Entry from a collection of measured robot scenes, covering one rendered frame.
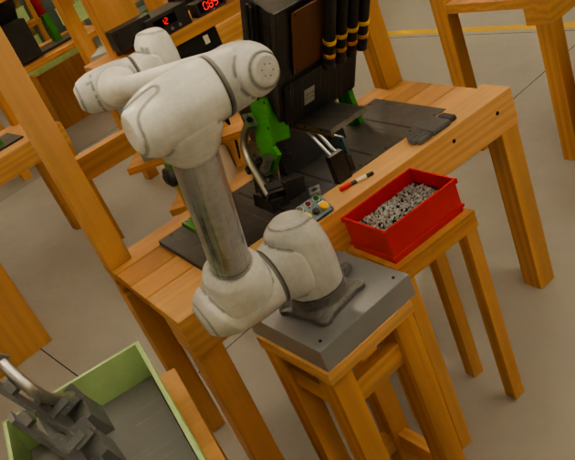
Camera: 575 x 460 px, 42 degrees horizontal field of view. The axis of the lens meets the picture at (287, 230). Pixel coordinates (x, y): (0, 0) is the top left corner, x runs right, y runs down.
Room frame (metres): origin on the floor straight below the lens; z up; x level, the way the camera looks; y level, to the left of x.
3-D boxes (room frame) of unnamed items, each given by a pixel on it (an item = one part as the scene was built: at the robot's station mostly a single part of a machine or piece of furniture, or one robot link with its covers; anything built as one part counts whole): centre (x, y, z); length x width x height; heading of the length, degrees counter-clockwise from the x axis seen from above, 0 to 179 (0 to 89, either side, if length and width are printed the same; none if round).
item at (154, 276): (2.55, -0.14, 0.44); 1.49 x 0.70 x 0.88; 114
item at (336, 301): (1.72, -0.03, 0.95); 0.22 x 0.18 x 0.06; 126
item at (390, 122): (2.55, -0.14, 0.89); 1.10 x 0.42 x 0.02; 114
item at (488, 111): (2.29, -0.25, 0.82); 1.50 x 0.14 x 0.15; 114
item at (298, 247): (1.70, 0.00, 1.08); 0.18 x 0.16 x 0.22; 109
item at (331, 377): (1.71, -0.01, 0.83); 0.32 x 0.32 x 0.04; 28
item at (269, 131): (2.46, -0.09, 1.17); 0.13 x 0.12 x 0.20; 114
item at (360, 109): (2.49, -0.25, 1.11); 0.39 x 0.16 x 0.03; 24
